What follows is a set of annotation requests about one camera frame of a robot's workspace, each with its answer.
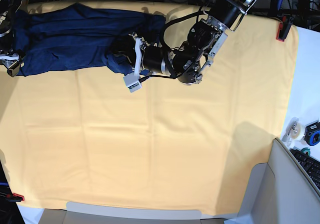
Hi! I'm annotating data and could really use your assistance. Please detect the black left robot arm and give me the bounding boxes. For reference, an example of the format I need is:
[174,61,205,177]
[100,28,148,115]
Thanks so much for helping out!
[112,0,257,92]

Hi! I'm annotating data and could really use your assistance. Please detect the green tape roll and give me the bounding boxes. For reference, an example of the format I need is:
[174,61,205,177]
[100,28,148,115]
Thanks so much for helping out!
[300,148,311,156]

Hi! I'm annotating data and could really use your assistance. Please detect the black keyboard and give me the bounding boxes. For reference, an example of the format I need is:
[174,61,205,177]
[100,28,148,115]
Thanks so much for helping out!
[289,149,320,197]

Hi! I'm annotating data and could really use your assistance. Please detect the white tape dispenser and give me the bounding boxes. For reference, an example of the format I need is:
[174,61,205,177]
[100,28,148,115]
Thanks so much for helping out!
[281,117,307,149]

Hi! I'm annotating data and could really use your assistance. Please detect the red black clamp lower left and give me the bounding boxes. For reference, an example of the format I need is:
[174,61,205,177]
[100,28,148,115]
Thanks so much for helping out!
[5,193,25,203]

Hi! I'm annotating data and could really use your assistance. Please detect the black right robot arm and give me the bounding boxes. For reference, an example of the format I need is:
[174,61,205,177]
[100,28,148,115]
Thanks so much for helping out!
[0,0,25,77]

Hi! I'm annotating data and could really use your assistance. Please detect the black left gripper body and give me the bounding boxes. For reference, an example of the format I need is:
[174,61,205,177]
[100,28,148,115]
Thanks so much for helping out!
[109,34,167,75]

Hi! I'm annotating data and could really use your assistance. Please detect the yellow table cloth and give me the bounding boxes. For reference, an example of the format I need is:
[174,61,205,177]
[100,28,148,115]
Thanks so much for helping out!
[0,15,300,216]

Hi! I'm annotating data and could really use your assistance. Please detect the red black clamp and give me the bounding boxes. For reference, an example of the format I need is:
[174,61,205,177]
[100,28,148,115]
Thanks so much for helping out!
[5,193,25,203]
[276,15,294,42]

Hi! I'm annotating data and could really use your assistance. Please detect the blue long-sleeve shirt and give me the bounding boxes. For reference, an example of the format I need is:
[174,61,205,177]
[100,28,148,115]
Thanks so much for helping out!
[13,3,166,76]

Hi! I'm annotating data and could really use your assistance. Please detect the blue black tape measure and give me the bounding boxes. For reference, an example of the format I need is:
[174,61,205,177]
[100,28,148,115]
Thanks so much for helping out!
[304,121,320,146]

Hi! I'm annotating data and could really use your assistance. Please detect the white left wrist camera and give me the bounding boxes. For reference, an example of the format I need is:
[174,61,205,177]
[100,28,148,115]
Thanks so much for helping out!
[123,73,142,93]

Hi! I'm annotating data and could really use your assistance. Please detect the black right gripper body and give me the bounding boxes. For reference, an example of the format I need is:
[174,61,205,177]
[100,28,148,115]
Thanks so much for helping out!
[0,49,25,77]

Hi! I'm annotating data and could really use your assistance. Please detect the red black clamp right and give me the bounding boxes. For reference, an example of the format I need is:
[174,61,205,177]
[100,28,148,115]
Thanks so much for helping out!
[276,15,294,42]

